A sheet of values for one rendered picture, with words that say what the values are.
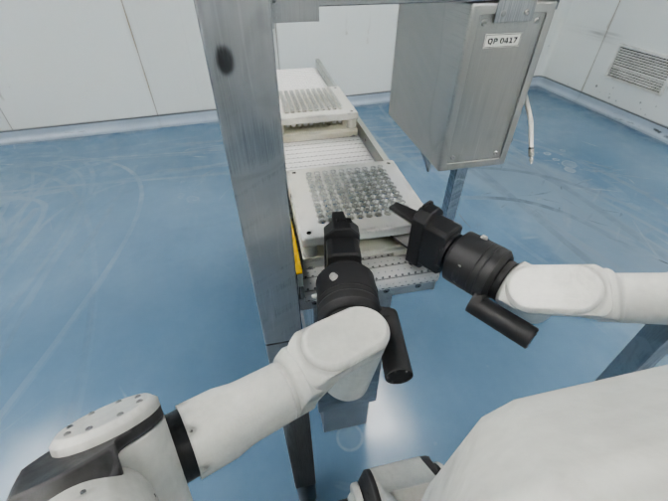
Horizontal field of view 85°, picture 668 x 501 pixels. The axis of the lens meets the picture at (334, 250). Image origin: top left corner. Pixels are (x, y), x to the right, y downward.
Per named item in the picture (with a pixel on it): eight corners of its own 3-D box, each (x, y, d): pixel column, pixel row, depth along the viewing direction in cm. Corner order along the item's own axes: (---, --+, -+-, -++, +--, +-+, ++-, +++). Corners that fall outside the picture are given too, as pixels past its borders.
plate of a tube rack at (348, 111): (358, 119, 107) (358, 111, 105) (273, 126, 103) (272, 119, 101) (338, 91, 125) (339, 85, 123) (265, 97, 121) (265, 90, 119)
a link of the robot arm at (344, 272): (308, 219, 56) (310, 273, 47) (370, 216, 57) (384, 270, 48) (311, 276, 65) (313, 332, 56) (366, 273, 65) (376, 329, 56)
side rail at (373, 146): (449, 263, 68) (453, 250, 65) (440, 264, 67) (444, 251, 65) (319, 66, 165) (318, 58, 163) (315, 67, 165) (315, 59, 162)
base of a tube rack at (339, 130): (357, 135, 110) (358, 127, 108) (275, 143, 106) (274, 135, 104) (338, 106, 128) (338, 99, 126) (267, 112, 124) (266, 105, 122)
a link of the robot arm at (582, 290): (503, 263, 51) (625, 261, 44) (507, 278, 58) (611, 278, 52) (504, 311, 49) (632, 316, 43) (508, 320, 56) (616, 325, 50)
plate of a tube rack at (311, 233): (286, 178, 81) (285, 169, 80) (392, 167, 85) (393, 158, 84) (301, 249, 63) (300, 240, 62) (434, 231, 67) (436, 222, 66)
